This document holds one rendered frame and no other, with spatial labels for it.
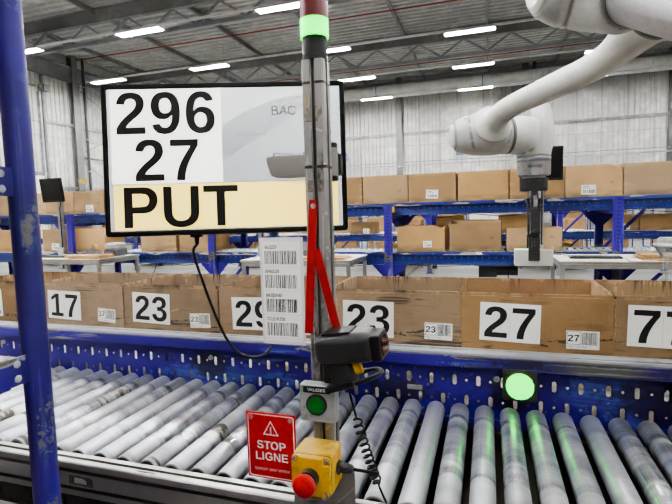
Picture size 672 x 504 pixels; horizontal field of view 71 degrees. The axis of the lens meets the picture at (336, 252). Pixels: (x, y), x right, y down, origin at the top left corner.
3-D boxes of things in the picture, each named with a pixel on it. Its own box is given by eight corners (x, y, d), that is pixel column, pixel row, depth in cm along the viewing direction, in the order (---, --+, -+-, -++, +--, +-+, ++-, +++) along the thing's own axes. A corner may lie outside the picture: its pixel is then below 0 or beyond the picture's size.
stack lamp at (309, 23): (295, 35, 81) (294, -1, 81) (306, 45, 86) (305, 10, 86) (323, 31, 80) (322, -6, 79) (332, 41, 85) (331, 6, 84)
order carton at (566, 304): (460, 350, 137) (460, 291, 136) (465, 326, 165) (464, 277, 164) (614, 359, 125) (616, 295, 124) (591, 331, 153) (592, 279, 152)
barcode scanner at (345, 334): (388, 394, 76) (378, 330, 75) (319, 397, 80) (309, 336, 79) (396, 380, 82) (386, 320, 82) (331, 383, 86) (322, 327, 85)
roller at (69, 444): (58, 471, 112) (42, 464, 113) (189, 391, 161) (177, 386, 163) (60, 452, 111) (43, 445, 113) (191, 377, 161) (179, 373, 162)
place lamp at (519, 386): (506, 399, 127) (506, 374, 126) (505, 397, 128) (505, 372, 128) (534, 402, 125) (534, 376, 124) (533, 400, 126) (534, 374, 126)
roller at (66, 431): (36, 468, 114) (20, 459, 116) (172, 390, 164) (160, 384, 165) (39, 450, 113) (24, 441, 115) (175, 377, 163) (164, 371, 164)
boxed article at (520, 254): (553, 266, 133) (553, 249, 132) (514, 265, 136) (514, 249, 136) (550, 264, 138) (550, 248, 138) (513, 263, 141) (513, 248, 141)
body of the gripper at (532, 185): (518, 178, 140) (518, 210, 141) (520, 177, 132) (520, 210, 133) (546, 177, 138) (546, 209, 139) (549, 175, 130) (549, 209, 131)
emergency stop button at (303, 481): (291, 499, 78) (290, 476, 78) (301, 484, 82) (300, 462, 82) (313, 503, 77) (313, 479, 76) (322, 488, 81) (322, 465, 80)
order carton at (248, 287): (219, 335, 162) (216, 286, 160) (259, 316, 189) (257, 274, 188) (328, 342, 149) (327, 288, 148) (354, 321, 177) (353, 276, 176)
